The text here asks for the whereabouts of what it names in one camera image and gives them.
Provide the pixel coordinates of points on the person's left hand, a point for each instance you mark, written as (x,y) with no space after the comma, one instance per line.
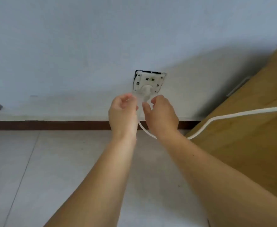
(123,115)

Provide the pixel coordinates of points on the person's right hand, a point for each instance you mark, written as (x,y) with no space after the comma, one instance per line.
(162,118)

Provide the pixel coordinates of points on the white wall socket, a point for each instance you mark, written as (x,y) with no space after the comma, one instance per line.
(152,80)

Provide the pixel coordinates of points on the light wooden cabinet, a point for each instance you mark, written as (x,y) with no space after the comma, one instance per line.
(247,144)

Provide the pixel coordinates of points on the person's left forearm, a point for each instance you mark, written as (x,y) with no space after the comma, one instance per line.
(93,191)

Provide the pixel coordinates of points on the person's right forearm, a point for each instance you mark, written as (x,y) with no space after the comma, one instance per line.
(223,182)

